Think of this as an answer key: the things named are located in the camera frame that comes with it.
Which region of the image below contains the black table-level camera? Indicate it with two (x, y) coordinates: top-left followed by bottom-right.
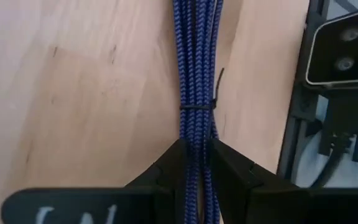
(305, 5), (358, 86)

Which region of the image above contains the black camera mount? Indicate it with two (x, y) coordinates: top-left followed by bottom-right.
(318, 83), (358, 165)

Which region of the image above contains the black camera cable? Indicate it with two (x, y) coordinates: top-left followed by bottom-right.
(310, 133), (352, 189)

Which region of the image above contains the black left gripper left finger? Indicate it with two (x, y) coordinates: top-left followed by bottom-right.
(0, 138), (188, 224)

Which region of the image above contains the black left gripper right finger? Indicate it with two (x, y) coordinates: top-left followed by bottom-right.
(209, 138), (358, 224)

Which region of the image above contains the purple braided cable silver plug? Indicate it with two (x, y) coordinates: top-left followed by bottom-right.
(172, 0), (225, 224)

